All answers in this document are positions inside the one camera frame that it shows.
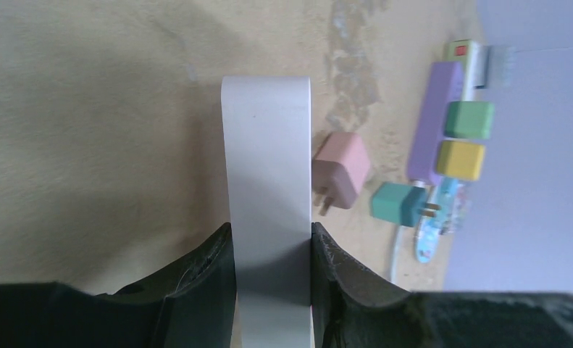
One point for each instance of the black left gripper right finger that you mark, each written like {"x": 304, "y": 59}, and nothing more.
{"x": 354, "y": 307}

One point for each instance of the white power strip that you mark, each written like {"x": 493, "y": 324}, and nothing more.
{"x": 267, "y": 134}

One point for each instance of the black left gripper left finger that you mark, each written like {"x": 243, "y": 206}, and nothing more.
{"x": 188, "y": 303}

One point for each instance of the yellow charger plug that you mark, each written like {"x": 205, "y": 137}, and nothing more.
{"x": 460, "y": 159}

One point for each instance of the dark blue charger plug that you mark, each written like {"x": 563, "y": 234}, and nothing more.
{"x": 402, "y": 204}

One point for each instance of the green charger plug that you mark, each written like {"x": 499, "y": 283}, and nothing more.
{"x": 469, "y": 119}

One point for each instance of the purple power strip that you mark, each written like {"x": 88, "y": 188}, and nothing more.
{"x": 444, "y": 85}

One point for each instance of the blue white oval toy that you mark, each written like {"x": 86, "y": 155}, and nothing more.
{"x": 452, "y": 195}

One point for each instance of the small white green box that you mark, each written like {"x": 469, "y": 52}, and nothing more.
{"x": 473, "y": 58}

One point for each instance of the pink charger plug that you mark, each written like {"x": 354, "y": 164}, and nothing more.
{"x": 339, "y": 171}

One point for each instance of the round blue white jar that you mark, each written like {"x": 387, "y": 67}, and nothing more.
{"x": 500, "y": 65}

